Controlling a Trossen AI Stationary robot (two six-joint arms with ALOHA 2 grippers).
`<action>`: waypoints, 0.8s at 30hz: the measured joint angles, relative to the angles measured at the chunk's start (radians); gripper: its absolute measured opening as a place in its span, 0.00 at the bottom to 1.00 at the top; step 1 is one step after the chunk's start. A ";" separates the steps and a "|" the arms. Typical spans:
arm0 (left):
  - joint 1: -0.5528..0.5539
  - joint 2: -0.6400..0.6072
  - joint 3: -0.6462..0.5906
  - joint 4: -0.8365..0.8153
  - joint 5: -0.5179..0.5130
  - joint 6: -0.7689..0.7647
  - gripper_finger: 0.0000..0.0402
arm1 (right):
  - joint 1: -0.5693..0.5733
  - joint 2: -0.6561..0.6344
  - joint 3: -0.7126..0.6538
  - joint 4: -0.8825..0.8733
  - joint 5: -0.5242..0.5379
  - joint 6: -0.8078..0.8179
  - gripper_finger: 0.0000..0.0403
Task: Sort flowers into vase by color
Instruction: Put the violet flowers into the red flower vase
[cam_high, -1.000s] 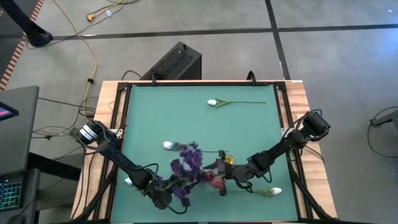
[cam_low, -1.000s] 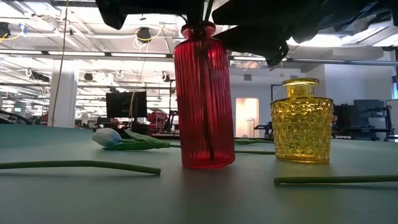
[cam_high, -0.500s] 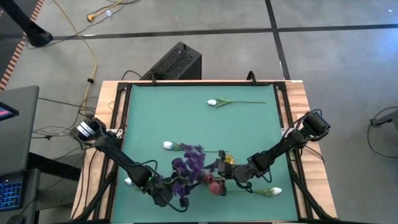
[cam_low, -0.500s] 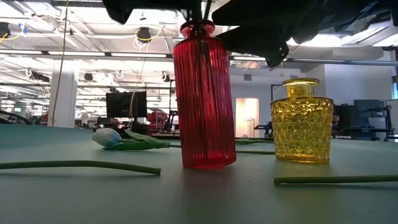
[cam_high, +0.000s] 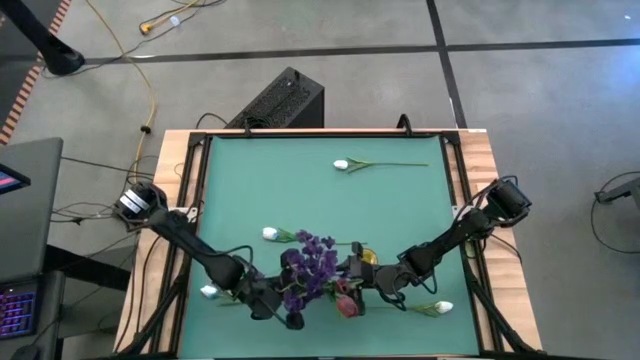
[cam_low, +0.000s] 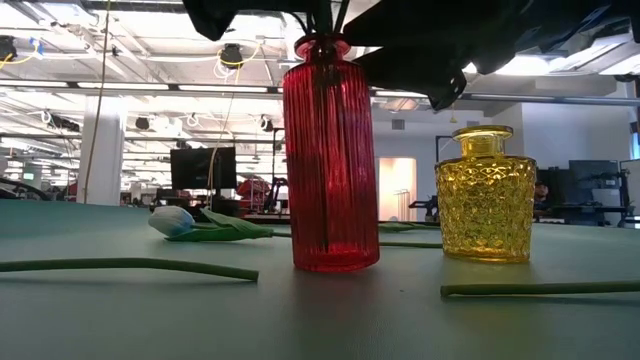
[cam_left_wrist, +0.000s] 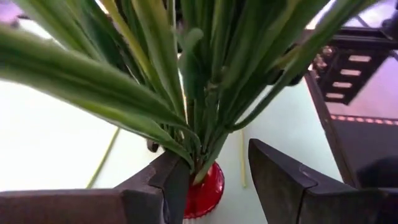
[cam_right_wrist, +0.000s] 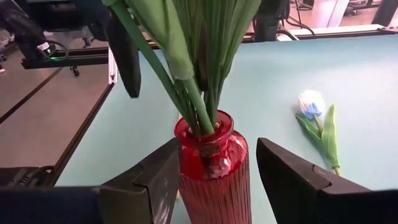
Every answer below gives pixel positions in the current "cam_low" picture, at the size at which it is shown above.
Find lit doorway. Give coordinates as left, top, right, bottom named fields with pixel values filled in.
left=378, top=157, right=418, bottom=222

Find green leaves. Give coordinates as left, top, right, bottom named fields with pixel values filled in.
left=298, top=0, right=335, bottom=39

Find white building pillar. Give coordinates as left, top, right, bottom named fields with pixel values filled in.
left=77, top=94, right=126, bottom=206

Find red cart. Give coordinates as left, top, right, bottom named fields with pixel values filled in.
left=237, top=177, right=274, bottom=211

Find black monitor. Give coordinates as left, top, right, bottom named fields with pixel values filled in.
left=169, top=146, right=238, bottom=191

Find dark desk monitor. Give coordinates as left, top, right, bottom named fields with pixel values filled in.
left=568, top=159, right=621, bottom=191

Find black round camera unit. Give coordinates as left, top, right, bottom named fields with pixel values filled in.
left=219, top=43, right=245, bottom=70
left=0, top=34, right=19, bottom=62

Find black table edge frame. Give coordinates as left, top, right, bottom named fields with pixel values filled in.
left=239, top=213, right=441, bottom=225

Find red ribbed glass vase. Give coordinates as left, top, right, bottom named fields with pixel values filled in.
left=282, top=33, right=381, bottom=274

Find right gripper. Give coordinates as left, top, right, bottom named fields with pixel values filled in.
left=344, top=0, right=576, bottom=111

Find yellow textured glass vase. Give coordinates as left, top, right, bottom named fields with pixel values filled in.
left=433, top=124, right=538, bottom=265

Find long light bar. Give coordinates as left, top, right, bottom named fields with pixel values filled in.
left=0, top=78, right=284, bottom=95

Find yellow hanging rope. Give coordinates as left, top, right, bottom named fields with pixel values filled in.
left=82, top=0, right=114, bottom=204

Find person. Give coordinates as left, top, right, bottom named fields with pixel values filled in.
left=532, top=180, right=551, bottom=211

